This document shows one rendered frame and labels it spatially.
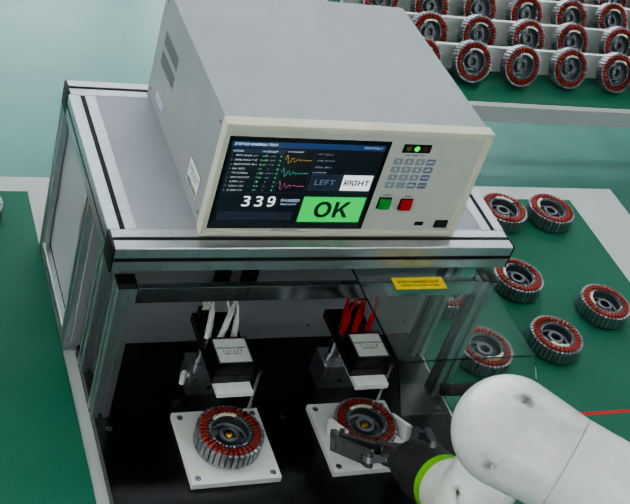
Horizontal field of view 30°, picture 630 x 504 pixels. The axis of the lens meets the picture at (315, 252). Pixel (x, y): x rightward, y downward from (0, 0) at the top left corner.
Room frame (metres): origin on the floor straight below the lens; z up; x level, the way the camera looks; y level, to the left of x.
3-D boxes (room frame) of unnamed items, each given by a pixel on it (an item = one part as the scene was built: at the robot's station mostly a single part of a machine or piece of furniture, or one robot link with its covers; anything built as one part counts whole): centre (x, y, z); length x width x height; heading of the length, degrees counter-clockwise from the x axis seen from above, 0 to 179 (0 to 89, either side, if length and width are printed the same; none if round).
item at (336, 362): (1.56, -0.10, 0.80); 0.08 x 0.05 x 0.06; 120
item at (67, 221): (1.56, 0.41, 0.91); 0.28 x 0.03 x 0.32; 30
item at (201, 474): (1.31, 0.04, 0.78); 0.15 x 0.15 x 0.01; 30
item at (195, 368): (1.44, 0.11, 0.80); 0.08 x 0.05 x 0.06; 120
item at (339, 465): (1.44, -0.17, 0.78); 0.15 x 0.15 x 0.01; 30
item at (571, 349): (1.88, -0.51, 0.77); 0.11 x 0.11 x 0.04
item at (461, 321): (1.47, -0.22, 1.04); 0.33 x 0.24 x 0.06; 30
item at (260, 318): (1.59, 0.06, 0.92); 0.66 x 0.01 x 0.30; 120
